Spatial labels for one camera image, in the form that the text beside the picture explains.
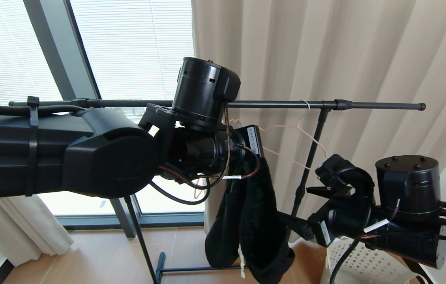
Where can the window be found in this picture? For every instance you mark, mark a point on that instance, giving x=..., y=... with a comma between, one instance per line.
x=140, y=39

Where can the black garment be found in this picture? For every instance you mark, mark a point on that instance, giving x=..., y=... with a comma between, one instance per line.
x=254, y=221

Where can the black clothes rack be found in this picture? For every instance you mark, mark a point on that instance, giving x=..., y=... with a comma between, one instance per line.
x=365, y=105

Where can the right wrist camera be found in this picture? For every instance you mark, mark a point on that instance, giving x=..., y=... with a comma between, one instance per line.
x=337, y=169

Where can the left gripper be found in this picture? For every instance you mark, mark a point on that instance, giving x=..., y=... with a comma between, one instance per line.
x=217, y=152

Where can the white laundry basket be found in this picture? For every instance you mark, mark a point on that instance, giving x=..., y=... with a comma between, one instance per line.
x=365, y=272

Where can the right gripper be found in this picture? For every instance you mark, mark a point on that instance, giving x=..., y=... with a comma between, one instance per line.
x=343, y=227

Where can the pink clothes hanger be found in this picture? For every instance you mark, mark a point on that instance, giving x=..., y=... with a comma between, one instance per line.
x=282, y=126
x=234, y=120

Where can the beige curtain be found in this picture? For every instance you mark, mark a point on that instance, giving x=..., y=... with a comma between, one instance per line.
x=325, y=47

